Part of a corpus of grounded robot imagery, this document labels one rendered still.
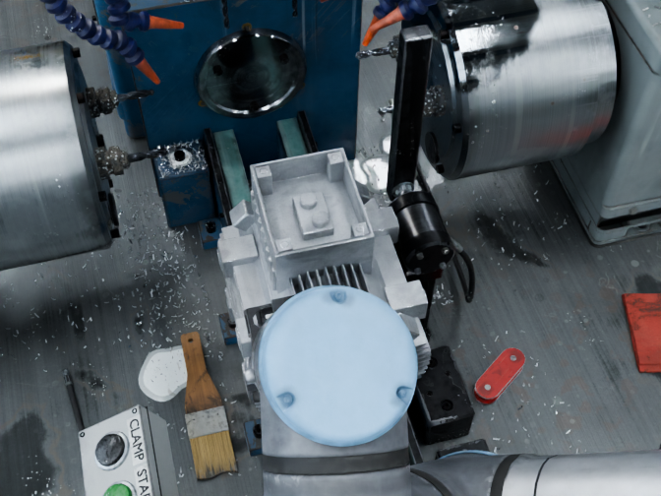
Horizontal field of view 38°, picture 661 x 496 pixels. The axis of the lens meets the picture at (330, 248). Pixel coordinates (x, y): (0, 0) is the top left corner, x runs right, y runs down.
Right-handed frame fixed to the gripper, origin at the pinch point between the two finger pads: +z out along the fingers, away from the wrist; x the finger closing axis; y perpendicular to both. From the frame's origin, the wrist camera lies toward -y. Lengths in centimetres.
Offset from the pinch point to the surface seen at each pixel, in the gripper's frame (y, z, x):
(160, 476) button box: -5.6, -0.6, 13.5
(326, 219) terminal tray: 14.8, 2.8, -7.1
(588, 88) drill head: 25, 13, -42
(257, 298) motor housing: 8.8, 7.5, 1.0
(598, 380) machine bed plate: -10, 27, -41
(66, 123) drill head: 31.4, 11.0, 16.6
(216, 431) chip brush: -5.1, 29.1, 7.7
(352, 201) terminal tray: 16.5, 5.4, -10.6
